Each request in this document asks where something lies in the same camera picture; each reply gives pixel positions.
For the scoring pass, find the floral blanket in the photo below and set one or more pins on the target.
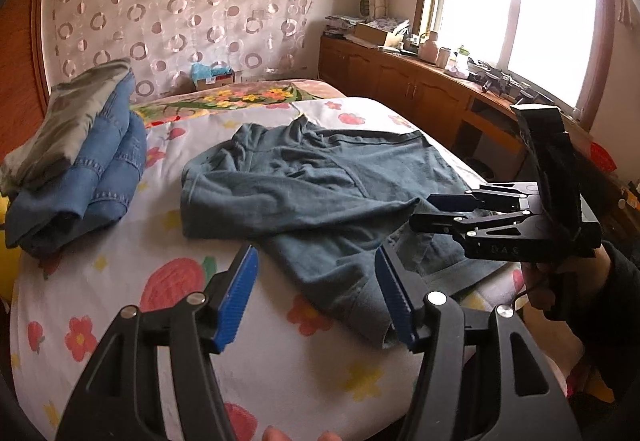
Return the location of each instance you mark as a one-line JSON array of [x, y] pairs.
[[235, 98]]

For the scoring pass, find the wooden headboard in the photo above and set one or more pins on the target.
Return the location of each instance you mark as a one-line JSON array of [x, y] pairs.
[[42, 31]]

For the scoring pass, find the teal pants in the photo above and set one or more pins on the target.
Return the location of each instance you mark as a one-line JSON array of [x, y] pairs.
[[320, 201]]

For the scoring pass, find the light blue plastic bag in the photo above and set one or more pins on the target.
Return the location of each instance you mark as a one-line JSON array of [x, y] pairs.
[[207, 69]]

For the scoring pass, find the green lid bottle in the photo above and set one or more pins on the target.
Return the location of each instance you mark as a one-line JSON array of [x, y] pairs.
[[463, 58]]

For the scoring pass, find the flat cardboard box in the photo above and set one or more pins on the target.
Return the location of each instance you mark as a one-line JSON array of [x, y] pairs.
[[375, 32]]

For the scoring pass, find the yellow cloth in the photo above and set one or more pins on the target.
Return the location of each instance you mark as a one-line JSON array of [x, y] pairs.
[[7, 266]]

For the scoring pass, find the folded blue jeans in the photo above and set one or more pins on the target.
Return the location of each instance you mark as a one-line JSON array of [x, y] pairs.
[[95, 181]]

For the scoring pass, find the person's right hand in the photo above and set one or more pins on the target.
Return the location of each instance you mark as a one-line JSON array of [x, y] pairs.
[[597, 271]]

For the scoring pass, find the small cardboard box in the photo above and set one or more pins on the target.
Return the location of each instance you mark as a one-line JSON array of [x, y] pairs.
[[215, 81]]

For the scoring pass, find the wooden cabinet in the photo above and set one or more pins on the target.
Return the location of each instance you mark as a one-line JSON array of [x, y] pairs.
[[400, 76]]

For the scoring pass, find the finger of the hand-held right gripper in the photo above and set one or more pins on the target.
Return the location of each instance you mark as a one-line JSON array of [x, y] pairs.
[[450, 202], [440, 223]]

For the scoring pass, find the pile of dark gadgets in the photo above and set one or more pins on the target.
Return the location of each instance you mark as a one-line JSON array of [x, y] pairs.
[[500, 81]]

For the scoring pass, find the window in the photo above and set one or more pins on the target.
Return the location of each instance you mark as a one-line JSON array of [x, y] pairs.
[[520, 1]]

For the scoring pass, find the folded olive pants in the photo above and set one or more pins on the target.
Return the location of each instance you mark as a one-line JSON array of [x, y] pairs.
[[60, 126]]

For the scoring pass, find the red ornament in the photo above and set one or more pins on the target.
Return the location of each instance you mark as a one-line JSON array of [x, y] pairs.
[[603, 156]]

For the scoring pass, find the person's right forearm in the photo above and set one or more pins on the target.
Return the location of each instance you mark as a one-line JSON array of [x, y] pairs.
[[620, 321]]

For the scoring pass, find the pink jar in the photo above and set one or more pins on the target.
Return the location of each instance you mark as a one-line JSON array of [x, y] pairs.
[[428, 48]]

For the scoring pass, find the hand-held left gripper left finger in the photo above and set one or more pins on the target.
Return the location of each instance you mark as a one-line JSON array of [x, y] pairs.
[[237, 301]]

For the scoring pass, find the strawberry print bed sheet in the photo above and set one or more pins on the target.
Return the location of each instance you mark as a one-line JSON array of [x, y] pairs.
[[125, 321]]

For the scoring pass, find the white cup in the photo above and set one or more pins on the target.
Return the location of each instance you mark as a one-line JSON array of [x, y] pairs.
[[444, 56]]

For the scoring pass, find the stack of papers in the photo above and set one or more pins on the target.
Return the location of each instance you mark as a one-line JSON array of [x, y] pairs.
[[340, 25]]

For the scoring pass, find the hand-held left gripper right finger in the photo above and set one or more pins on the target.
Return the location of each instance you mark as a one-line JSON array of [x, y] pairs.
[[395, 301]]

